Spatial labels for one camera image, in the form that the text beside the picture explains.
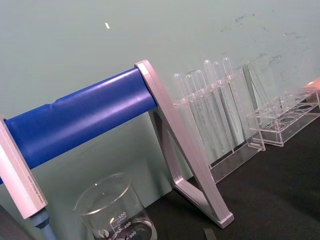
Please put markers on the black table cloth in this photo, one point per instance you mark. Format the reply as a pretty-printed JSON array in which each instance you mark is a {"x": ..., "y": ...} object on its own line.
[{"x": 265, "y": 200}]

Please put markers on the clear acrylic pipette rack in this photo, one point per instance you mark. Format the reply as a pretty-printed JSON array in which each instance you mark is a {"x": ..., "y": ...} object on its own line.
[{"x": 252, "y": 147}]

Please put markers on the blue grey pipette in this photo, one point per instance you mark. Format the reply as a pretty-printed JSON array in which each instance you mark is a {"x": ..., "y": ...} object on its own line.
[{"x": 46, "y": 227}]

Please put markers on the clear glass beaker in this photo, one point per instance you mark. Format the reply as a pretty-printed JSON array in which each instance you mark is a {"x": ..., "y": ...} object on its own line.
[{"x": 110, "y": 210}]

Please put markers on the clear acrylic tube rack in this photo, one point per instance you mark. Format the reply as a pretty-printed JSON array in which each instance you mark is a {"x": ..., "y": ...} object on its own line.
[{"x": 277, "y": 136}]

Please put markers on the silver pipette stand blue bar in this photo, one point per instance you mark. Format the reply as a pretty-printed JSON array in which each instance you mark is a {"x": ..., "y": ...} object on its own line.
[{"x": 82, "y": 120}]

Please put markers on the person's hand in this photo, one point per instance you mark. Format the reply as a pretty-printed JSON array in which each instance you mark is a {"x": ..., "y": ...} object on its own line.
[{"x": 314, "y": 84}]

